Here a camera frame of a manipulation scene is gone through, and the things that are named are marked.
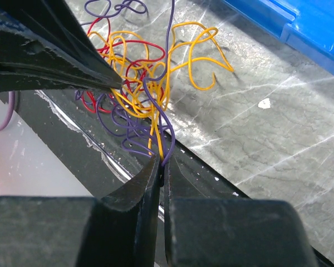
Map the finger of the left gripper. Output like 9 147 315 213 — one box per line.
0 17 121 92
0 0 123 90

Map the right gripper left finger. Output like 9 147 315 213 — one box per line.
0 156 159 266

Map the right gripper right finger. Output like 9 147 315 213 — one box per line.
164 160 317 266

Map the blue three-compartment plastic bin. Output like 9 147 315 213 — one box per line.
225 0 334 75

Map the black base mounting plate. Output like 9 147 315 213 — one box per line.
0 88 334 267

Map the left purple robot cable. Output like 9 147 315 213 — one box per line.
0 91 16 132

